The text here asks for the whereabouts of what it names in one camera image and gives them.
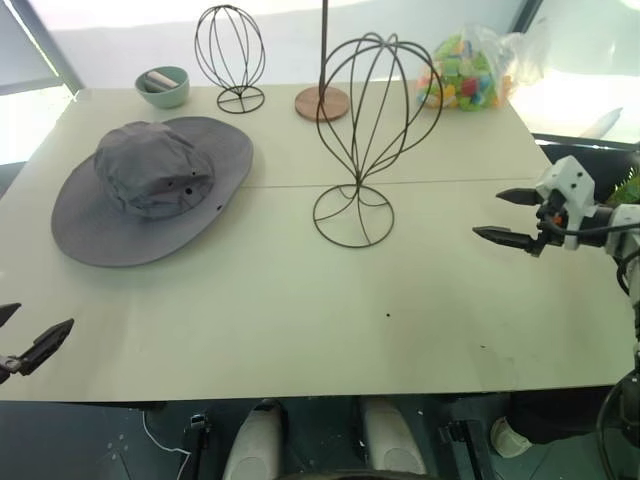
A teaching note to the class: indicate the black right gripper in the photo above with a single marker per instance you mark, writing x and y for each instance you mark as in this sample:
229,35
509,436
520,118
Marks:
552,220

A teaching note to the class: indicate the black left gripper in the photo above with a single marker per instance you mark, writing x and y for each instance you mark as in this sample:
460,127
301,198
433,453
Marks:
7,367

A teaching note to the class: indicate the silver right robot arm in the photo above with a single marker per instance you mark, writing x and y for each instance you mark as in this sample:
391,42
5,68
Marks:
625,222

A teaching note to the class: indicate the grey wide-brim hat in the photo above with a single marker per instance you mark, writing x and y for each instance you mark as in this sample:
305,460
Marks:
150,200

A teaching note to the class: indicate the wooden round base pole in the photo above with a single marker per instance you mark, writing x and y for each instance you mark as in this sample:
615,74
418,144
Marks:
320,106

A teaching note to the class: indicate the bag of colourful blocks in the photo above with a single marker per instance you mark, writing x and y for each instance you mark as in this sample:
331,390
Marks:
470,75

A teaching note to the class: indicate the white shoe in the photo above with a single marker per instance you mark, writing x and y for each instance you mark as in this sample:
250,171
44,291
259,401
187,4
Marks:
510,440

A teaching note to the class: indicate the white robot leg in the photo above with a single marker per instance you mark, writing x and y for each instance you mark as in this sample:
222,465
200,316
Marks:
392,440
255,440

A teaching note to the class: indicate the pale green bowl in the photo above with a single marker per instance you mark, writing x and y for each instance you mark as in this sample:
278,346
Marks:
170,97

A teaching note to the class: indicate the grey white object in bowl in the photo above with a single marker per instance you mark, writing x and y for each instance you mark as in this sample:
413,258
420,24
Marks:
159,81

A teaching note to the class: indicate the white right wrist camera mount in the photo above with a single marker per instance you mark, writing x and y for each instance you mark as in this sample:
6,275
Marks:
570,180

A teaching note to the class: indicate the black table support frame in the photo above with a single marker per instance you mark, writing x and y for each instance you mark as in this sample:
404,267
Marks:
465,442
200,440

